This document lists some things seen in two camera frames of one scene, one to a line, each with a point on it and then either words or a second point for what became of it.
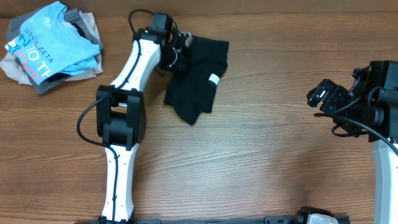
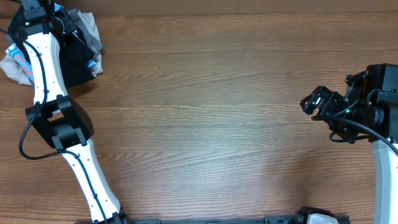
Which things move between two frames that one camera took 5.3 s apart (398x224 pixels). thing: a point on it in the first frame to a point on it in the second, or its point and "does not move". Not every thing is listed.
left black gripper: (181, 65) to (68, 26)
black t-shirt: (194, 88) to (76, 56)
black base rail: (273, 221) does not move
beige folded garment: (13, 67) does not move
